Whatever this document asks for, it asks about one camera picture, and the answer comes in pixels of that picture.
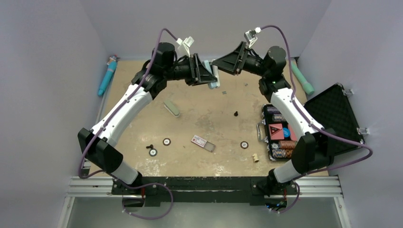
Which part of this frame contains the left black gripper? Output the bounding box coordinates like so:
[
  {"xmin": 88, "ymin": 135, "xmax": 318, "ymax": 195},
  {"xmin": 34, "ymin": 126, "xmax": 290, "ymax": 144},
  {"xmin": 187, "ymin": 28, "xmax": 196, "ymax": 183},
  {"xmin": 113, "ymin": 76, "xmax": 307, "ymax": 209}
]
[{"xmin": 163, "ymin": 53, "xmax": 217, "ymax": 86}]

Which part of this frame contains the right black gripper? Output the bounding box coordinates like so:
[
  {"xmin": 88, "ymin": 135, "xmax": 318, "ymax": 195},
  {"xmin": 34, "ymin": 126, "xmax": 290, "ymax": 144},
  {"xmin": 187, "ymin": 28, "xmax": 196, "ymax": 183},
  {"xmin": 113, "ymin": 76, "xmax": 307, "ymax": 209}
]
[{"xmin": 213, "ymin": 41, "xmax": 269, "ymax": 78}]

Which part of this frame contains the blue stapler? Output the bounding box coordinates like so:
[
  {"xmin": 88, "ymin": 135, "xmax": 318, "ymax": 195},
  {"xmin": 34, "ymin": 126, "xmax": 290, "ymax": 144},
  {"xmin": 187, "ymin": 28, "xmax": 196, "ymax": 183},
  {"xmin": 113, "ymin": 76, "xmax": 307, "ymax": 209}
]
[{"xmin": 203, "ymin": 60, "xmax": 221, "ymax": 89}]

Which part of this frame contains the green stapler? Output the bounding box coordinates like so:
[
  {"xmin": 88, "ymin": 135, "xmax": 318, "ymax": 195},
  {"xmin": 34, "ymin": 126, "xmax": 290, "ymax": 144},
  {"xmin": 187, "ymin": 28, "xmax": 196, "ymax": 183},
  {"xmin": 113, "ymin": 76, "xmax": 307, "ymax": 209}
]
[{"xmin": 164, "ymin": 100, "xmax": 180, "ymax": 118}]

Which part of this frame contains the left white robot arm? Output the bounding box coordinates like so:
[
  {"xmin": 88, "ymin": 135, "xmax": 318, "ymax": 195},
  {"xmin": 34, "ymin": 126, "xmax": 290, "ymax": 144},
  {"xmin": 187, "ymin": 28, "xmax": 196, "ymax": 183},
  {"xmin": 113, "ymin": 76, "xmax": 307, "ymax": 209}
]
[{"xmin": 77, "ymin": 42, "xmax": 220, "ymax": 194}]

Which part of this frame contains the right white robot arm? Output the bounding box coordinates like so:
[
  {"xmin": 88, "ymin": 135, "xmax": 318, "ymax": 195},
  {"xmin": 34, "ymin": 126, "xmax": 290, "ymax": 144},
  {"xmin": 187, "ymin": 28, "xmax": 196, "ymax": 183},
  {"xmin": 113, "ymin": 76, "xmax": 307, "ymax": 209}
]
[{"xmin": 212, "ymin": 41, "xmax": 335, "ymax": 193}]

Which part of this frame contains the staple box with clear lid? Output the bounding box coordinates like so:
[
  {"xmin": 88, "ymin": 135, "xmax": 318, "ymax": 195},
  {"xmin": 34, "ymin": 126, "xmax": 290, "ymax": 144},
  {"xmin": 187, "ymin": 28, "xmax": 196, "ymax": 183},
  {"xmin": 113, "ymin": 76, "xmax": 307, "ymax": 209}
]
[{"xmin": 191, "ymin": 135, "xmax": 216, "ymax": 152}]

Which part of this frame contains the poker chip upper left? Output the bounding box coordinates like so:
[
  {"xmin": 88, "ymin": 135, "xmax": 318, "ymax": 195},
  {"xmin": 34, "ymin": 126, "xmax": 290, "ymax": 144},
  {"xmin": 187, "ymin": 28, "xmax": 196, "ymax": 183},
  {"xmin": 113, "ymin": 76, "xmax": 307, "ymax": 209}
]
[{"xmin": 163, "ymin": 138, "xmax": 171, "ymax": 146}]

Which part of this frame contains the teal marker pen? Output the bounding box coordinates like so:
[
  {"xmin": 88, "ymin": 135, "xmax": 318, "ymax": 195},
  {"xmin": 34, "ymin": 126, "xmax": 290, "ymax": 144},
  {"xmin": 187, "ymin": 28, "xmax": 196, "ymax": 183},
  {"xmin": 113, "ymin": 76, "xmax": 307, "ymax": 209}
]
[{"xmin": 291, "ymin": 62, "xmax": 315, "ymax": 95}]

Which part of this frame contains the red card deck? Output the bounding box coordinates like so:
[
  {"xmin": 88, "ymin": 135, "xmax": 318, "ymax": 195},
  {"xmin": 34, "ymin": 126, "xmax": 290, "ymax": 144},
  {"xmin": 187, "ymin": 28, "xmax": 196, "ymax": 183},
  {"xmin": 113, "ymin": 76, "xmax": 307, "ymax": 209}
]
[{"xmin": 269, "ymin": 123, "xmax": 285, "ymax": 140}]

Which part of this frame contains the poker chip right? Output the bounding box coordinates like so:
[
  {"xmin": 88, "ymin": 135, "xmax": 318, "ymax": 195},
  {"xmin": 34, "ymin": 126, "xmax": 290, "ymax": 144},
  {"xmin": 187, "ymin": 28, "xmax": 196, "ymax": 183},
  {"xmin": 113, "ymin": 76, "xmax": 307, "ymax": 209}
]
[{"xmin": 240, "ymin": 141, "xmax": 249, "ymax": 149}]

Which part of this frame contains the blue round chip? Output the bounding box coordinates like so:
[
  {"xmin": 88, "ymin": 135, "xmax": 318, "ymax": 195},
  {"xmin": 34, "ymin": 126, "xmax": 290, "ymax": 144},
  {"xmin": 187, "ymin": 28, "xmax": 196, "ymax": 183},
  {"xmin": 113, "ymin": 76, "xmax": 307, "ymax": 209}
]
[{"xmin": 282, "ymin": 128, "xmax": 291, "ymax": 138}]

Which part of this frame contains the poker chip lower left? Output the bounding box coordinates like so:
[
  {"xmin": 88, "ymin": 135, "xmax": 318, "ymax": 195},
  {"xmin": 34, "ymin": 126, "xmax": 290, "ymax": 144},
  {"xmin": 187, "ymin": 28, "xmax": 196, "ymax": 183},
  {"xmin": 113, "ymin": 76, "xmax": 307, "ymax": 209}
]
[{"xmin": 149, "ymin": 149, "xmax": 158, "ymax": 157}]

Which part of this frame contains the blue marker pen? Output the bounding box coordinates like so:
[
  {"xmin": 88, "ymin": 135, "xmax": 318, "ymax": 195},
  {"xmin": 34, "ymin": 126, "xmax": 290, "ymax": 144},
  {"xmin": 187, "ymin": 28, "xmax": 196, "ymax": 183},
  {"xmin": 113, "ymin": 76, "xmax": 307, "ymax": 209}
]
[{"xmin": 97, "ymin": 55, "xmax": 118, "ymax": 96}]

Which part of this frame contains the brown poker chip stack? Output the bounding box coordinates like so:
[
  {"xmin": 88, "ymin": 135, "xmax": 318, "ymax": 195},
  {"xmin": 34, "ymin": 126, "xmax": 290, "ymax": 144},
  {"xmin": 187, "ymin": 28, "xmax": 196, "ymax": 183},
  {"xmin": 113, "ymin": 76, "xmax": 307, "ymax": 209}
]
[{"xmin": 278, "ymin": 141, "xmax": 297, "ymax": 150}]

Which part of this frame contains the cream chess piece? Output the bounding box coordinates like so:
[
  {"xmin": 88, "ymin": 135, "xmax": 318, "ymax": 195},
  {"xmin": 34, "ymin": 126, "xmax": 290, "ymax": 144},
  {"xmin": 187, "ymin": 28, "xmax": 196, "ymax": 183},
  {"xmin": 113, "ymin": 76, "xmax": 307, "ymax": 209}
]
[{"xmin": 252, "ymin": 153, "xmax": 259, "ymax": 163}]

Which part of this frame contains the striped poker chip stack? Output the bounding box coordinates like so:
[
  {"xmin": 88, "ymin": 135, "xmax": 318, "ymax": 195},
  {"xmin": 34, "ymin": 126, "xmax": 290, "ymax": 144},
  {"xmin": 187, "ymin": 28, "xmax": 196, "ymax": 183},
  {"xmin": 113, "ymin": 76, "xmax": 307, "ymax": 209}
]
[{"xmin": 272, "ymin": 149, "xmax": 293, "ymax": 159}]

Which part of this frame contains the black poker chip case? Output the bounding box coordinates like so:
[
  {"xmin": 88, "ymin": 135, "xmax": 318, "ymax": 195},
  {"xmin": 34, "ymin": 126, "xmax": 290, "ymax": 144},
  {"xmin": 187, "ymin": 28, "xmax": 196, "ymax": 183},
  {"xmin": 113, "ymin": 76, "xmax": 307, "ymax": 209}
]
[{"xmin": 256, "ymin": 83, "xmax": 364, "ymax": 162}]

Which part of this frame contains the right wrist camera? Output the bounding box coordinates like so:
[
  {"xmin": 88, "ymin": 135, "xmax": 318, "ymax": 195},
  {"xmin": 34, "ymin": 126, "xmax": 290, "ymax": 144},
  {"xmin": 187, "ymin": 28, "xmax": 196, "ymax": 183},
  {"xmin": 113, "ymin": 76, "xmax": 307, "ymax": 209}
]
[{"xmin": 244, "ymin": 27, "xmax": 261, "ymax": 49}]

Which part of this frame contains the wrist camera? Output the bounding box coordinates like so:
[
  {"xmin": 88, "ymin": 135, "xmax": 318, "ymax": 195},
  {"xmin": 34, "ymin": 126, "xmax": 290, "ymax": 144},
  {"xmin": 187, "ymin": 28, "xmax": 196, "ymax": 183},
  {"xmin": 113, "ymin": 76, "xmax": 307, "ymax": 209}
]
[
  {"xmin": 176, "ymin": 36, "xmax": 194, "ymax": 57},
  {"xmin": 244, "ymin": 27, "xmax": 261, "ymax": 49}
]

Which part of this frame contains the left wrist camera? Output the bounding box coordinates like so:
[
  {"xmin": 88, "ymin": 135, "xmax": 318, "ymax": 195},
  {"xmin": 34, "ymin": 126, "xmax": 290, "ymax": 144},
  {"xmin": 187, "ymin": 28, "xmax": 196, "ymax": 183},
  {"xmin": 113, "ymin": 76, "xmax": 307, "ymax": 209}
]
[{"xmin": 176, "ymin": 36, "xmax": 194, "ymax": 57}]

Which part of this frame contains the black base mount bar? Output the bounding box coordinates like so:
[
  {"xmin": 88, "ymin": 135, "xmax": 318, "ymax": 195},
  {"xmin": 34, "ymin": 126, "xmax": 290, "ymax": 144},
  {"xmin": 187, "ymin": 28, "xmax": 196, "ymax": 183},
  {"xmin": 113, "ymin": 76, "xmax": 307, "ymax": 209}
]
[{"xmin": 111, "ymin": 176, "xmax": 297, "ymax": 207}]

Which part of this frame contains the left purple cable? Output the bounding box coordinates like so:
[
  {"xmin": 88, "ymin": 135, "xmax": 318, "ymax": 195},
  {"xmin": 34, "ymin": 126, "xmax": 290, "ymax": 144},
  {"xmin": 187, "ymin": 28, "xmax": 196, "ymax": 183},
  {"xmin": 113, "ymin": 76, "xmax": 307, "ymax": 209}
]
[{"xmin": 77, "ymin": 28, "xmax": 179, "ymax": 220}]

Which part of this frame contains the purple cable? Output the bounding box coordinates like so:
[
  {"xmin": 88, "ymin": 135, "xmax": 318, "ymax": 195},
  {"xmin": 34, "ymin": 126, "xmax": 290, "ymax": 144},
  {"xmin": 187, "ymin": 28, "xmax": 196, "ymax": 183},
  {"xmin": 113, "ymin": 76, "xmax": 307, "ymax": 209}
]
[
  {"xmin": 259, "ymin": 25, "xmax": 374, "ymax": 215},
  {"xmin": 77, "ymin": 28, "xmax": 179, "ymax": 220}
]

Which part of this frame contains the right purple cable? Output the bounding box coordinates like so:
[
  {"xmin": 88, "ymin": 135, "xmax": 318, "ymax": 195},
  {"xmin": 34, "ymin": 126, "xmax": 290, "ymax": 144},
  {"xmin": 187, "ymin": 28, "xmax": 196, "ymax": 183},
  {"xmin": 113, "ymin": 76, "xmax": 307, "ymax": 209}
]
[{"xmin": 259, "ymin": 25, "xmax": 374, "ymax": 215}]

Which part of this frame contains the aluminium rail frame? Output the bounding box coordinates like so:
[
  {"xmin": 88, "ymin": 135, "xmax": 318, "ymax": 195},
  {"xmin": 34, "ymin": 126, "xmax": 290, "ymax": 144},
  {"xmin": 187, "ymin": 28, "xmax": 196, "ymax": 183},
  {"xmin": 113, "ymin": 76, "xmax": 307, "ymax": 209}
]
[{"xmin": 58, "ymin": 176, "xmax": 351, "ymax": 228}]

